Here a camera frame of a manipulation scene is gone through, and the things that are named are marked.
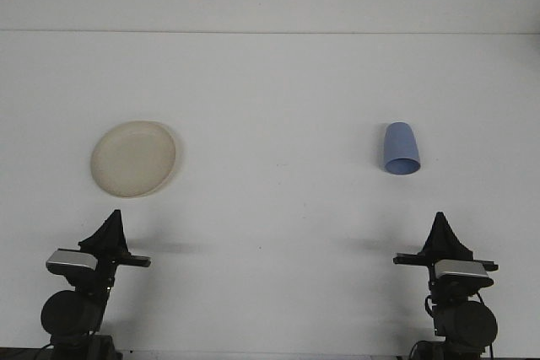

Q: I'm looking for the pale blue cup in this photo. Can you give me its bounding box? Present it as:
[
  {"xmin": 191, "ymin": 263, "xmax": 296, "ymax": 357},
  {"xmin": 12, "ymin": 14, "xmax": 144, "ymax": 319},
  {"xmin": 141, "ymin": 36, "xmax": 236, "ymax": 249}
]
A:
[{"xmin": 381, "ymin": 121, "xmax": 422, "ymax": 176}]

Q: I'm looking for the pale round plate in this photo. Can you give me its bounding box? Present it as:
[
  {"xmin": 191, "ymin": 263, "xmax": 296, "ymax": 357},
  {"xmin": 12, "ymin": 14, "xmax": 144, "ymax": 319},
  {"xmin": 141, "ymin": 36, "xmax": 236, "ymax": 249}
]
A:
[{"xmin": 89, "ymin": 120, "xmax": 186, "ymax": 200}]

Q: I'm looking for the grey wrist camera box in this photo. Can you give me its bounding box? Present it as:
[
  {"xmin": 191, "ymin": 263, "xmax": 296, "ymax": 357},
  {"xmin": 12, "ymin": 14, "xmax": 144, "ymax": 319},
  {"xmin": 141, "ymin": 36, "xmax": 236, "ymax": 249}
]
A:
[
  {"xmin": 45, "ymin": 249, "xmax": 97, "ymax": 276},
  {"xmin": 434, "ymin": 259, "xmax": 494, "ymax": 289}
]

